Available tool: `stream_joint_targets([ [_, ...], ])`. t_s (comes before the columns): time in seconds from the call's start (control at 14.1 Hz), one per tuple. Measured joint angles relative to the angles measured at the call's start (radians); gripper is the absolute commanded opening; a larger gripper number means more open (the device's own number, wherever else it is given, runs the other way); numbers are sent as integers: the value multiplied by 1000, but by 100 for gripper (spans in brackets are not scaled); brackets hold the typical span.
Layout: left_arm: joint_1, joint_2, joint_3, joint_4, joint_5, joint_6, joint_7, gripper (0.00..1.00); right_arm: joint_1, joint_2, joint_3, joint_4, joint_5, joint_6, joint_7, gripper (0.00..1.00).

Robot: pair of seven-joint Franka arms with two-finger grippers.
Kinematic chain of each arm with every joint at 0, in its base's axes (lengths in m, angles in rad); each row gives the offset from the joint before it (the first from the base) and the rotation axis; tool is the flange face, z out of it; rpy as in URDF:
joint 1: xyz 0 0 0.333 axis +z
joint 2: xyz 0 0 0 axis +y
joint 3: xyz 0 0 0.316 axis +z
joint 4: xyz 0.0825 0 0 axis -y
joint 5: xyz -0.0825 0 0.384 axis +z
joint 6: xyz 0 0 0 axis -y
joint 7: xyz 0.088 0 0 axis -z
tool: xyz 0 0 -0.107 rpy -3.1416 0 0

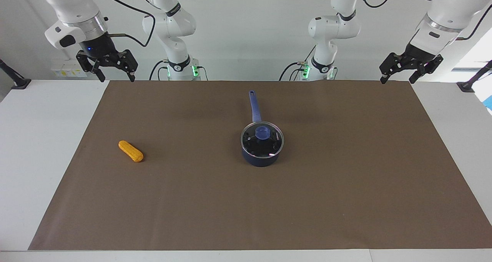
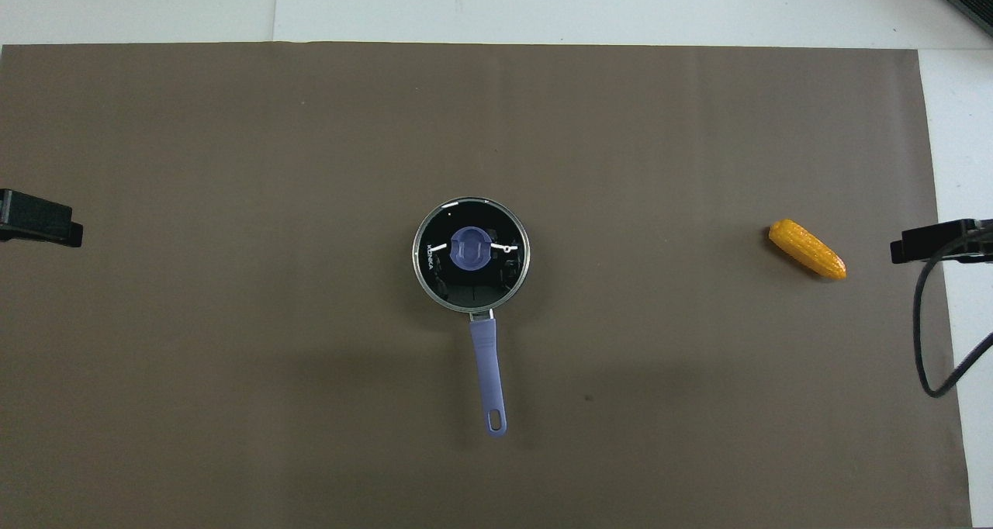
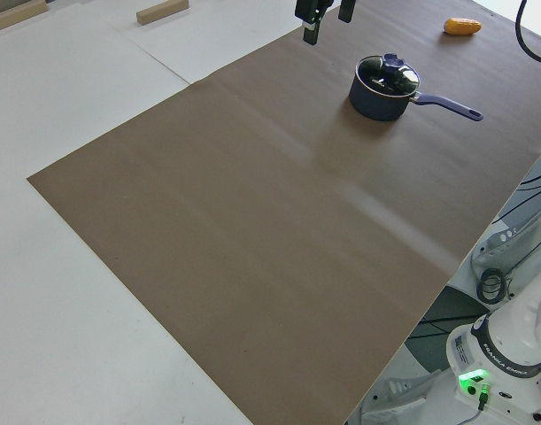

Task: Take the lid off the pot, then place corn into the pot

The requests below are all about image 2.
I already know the yellow toy corn cob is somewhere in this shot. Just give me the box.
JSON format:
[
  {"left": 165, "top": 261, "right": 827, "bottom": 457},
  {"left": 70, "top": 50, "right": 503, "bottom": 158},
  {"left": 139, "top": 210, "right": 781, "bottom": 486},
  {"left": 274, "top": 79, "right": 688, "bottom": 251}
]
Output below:
[{"left": 768, "top": 219, "right": 847, "bottom": 282}]

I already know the glass lid blue knob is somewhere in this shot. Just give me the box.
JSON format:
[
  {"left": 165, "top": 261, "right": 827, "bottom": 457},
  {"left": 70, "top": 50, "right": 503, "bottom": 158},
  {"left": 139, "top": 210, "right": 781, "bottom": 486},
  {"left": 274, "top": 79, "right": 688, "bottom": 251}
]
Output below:
[{"left": 413, "top": 198, "right": 530, "bottom": 313}]

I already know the dark blue pot purple handle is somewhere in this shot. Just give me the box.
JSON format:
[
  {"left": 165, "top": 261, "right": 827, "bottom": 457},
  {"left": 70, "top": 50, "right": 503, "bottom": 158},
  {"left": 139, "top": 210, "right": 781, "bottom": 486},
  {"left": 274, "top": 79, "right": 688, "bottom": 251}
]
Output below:
[{"left": 412, "top": 196, "right": 531, "bottom": 438}]

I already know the brown table mat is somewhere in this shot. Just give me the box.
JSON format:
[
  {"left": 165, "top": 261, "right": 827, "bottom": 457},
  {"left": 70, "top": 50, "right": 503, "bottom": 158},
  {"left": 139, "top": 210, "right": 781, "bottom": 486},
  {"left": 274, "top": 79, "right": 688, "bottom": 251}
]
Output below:
[{"left": 0, "top": 43, "right": 972, "bottom": 529}]

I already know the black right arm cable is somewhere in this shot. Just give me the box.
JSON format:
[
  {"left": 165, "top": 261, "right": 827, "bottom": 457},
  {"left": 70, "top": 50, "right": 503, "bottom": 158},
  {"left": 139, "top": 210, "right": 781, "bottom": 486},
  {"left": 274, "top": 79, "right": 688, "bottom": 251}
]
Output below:
[{"left": 913, "top": 250, "right": 993, "bottom": 399}]

